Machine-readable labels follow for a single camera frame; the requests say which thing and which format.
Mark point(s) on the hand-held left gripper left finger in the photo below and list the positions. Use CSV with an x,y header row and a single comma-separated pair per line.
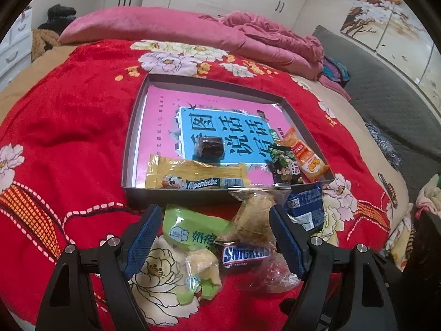
x,y
141,238

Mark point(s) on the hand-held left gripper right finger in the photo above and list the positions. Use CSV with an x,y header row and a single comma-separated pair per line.
x,y
287,241

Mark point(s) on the clear packet of red candy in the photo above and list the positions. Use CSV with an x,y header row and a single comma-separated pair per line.
x,y
272,272

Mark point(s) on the blue snack packet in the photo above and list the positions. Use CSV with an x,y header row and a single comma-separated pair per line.
x,y
306,207

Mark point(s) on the clear bag of brown pastry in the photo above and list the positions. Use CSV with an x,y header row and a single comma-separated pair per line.
x,y
251,217

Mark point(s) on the brown chocolate bar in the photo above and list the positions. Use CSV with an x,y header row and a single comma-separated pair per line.
x,y
244,253

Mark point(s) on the green milk snack packet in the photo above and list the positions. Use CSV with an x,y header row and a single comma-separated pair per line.
x,y
186,227

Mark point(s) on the dark green snack packet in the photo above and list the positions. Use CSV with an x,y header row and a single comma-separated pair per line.
x,y
284,165

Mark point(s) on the yellow candy packet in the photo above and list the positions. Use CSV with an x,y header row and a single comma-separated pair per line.
x,y
196,176

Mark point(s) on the orange snack packet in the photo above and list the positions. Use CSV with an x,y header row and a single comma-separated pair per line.
x,y
306,158

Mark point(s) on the small dark candy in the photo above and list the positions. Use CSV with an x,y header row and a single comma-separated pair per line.
x,y
208,148

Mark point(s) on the dark cardboard box tray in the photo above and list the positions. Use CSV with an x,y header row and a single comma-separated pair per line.
x,y
213,81

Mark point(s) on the person's right forearm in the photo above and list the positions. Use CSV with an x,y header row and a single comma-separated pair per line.
x,y
425,265

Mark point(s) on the pink and blue book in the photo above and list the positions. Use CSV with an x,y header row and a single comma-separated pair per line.
x,y
165,117

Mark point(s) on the tan bed sheet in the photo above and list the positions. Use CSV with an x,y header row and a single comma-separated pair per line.
x,y
361,134

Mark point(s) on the red floral blanket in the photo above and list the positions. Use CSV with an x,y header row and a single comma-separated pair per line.
x,y
69,127

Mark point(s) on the grey patterned cloth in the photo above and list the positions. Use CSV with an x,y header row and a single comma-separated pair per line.
x,y
384,144

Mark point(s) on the grey padded headboard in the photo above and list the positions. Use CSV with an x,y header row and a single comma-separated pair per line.
x,y
379,93

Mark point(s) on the purple and teal cloth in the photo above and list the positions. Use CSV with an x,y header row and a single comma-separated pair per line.
x,y
336,70

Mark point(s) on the brown plush cloth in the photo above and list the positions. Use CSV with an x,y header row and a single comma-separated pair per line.
x,y
44,43

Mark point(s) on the white drawer cabinet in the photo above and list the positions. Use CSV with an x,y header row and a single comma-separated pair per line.
x,y
12,51

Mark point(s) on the black cloth pile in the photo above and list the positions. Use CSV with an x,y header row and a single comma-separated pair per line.
x,y
58,15

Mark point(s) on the floral wall painting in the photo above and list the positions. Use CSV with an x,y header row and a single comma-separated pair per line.
x,y
386,27

